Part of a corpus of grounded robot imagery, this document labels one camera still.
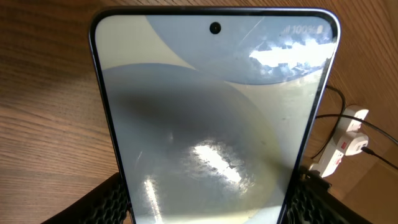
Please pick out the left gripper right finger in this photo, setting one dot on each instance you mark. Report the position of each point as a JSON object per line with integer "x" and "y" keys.
{"x": 312, "y": 203}

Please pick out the white power strip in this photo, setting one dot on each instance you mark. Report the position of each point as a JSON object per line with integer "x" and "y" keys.
{"x": 334, "y": 152}

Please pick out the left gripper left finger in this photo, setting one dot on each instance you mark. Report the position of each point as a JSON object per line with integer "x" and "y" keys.
{"x": 107, "y": 203}

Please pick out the white charger plug adapter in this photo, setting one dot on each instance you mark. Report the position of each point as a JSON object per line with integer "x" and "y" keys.
{"x": 356, "y": 141}

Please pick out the blue Galaxy smartphone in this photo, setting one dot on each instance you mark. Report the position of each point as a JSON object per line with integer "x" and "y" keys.
{"x": 210, "y": 108}

